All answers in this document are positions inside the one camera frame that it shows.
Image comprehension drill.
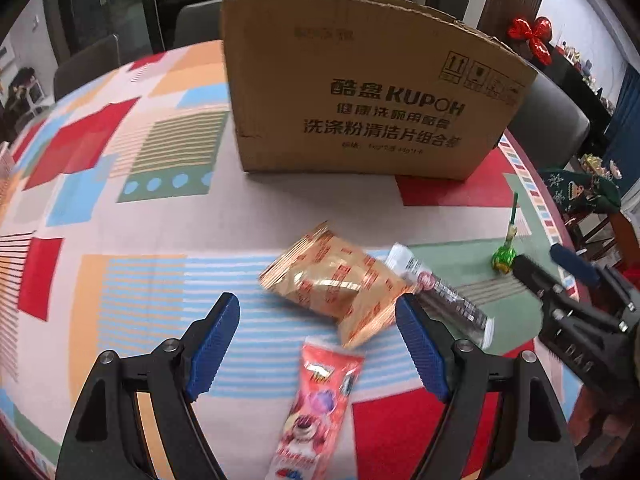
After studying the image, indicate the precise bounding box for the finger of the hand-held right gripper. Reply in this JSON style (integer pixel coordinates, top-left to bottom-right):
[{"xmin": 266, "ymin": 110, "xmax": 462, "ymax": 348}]
[
  {"xmin": 549, "ymin": 243, "xmax": 639, "ymax": 329},
  {"xmin": 513, "ymin": 254, "xmax": 576, "ymax": 306}
]

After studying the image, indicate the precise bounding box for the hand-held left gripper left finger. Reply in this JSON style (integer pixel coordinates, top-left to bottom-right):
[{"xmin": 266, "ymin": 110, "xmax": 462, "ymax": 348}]
[{"xmin": 54, "ymin": 292, "xmax": 241, "ymax": 480}]

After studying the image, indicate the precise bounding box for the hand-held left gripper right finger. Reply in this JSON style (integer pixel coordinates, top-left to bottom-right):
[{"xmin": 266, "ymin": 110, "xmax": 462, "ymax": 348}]
[{"xmin": 395, "ymin": 294, "xmax": 581, "ymax": 480}]

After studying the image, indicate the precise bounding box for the green lollipop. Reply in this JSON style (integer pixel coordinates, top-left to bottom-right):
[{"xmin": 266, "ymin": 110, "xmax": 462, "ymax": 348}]
[{"xmin": 491, "ymin": 192, "xmax": 521, "ymax": 275}]

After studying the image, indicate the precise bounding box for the white-ended dark snack bar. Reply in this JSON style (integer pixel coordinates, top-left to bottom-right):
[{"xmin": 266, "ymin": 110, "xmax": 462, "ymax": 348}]
[{"xmin": 384, "ymin": 242, "xmax": 496, "ymax": 347}]

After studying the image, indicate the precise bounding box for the tan pastry packet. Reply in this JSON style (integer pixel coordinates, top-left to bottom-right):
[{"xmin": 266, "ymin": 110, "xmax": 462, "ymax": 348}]
[{"xmin": 258, "ymin": 219, "xmax": 419, "ymax": 350}]

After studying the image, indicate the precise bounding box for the pink snack packet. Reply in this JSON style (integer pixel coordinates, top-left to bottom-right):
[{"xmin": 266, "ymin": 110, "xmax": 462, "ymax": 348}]
[{"xmin": 267, "ymin": 337, "xmax": 365, "ymax": 480}]

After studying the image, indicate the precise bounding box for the brown cardboard box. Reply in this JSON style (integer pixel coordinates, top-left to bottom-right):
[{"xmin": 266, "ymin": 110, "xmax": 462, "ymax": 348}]
[{"xmin": 219, "ymin": 0, "xmax": 539, "ymax": 181}]

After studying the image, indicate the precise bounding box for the red-brown wooden chair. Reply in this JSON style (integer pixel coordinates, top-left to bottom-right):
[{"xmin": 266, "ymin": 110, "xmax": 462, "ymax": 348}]
[{"xmin": 564, "ymin": 204, "xmax": 640, "ymax": 441}]

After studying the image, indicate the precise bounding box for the green embroidered cloth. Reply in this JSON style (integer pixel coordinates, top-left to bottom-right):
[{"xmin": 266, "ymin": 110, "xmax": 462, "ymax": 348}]
[{"xmin": 538, "ymin": 167, "xmax": 622, "ymax": 217}]

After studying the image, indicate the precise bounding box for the gold foil decoration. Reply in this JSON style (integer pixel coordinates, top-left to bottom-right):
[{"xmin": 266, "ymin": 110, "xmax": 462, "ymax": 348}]
[{"xmin": 579, "ymin": 154, "xmax": 624, "ymax": 182}]

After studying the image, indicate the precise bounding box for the grey dining chair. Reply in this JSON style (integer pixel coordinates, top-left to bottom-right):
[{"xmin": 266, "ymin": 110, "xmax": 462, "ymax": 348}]
[
  {"xmin": 499, "ymin": 72, "xmax": 591, "ymax": 172},
  {"xmin": 53, "ymin": 34, "xmax": 121, "ymax": 101},
  {"xmin": 173, "ymin": 0, "xmax": 236, "ymax": 51}
]

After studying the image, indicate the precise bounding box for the blue curtain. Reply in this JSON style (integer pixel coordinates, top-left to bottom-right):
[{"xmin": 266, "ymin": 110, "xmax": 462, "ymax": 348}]
[{"xmin": 607, "ymin": 64, "xmax": 640, "ymax": 172}]

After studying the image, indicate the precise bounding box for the colourful patchwork tablecloth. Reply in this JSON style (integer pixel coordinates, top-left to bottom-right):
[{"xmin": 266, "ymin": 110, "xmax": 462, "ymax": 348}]
[{"xmin": 0, "ymin": 39, "xmax": 584, "ymax": 480}]

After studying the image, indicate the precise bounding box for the black sideboard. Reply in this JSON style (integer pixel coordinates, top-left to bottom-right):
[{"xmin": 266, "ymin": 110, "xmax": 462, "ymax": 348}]
[{"xmin": 544, "ymin": 42, "xmax": 614, "ymax": 127}]

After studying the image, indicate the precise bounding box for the row of small ornaments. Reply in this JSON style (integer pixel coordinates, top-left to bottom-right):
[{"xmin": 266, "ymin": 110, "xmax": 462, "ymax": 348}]
[{"xmin": 555, "ymin": 42, "xmax": 615, "ymax": 109}]

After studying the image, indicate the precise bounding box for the red balloon bow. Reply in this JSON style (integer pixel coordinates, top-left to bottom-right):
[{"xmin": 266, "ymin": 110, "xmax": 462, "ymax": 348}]
[{"xmin": 507, "ymin": 16, "xmax": 554, "ymax": 66}]

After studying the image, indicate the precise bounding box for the white rack with dark clothes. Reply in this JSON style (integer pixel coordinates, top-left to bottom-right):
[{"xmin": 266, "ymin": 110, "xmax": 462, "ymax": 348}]
[{"xmin": 0, "ymin": 67, "xmax": 44, "ymax": 127}]

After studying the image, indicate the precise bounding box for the black glass sliding door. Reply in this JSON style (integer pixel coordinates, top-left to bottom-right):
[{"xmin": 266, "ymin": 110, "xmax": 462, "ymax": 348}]
[{"xmin": 56, "ymin": 0, "xmax": 282, "ymax": 57}]

